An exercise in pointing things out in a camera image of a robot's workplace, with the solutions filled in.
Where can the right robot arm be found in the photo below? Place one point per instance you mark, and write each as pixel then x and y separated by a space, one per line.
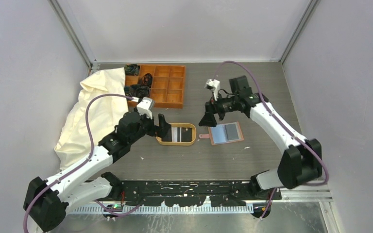
pixel 301 157

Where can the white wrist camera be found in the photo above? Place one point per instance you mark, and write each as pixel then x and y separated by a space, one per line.
pixel 144 107
pixel 214 86

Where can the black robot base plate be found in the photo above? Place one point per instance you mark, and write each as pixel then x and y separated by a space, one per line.
pixel 184 193

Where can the yellow oval tray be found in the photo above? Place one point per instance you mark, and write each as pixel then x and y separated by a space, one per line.
pixel 170 143

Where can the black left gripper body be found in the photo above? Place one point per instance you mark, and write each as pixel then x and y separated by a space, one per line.
pixel 150 128

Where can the tan leather card holder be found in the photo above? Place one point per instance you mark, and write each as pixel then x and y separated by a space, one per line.
pixel 217 135

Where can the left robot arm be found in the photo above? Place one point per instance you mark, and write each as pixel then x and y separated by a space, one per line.
pixel 48 201

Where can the orange compartment organizer tray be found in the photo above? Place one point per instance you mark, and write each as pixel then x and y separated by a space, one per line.
pixel 167 82

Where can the black credit card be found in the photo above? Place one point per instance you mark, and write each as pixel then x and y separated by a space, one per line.
pixel 186 134

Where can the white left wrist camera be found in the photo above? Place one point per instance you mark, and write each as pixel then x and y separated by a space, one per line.
pixel 144 107

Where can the cream cloth bag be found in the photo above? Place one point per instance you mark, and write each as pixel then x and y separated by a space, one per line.
pixel 101 104

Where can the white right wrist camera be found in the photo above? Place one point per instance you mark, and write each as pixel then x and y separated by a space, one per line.
pixel 214 86

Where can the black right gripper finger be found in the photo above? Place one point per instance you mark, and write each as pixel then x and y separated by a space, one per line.
pixel 208 120
pixel 210 107

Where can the black coiled cable large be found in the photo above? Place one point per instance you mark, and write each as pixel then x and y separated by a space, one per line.
pixel 137 91

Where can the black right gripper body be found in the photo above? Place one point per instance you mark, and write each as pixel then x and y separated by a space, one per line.
pixel 225 105

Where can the aluminium front rail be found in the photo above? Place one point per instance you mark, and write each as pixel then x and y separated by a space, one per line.
pixel 300 194

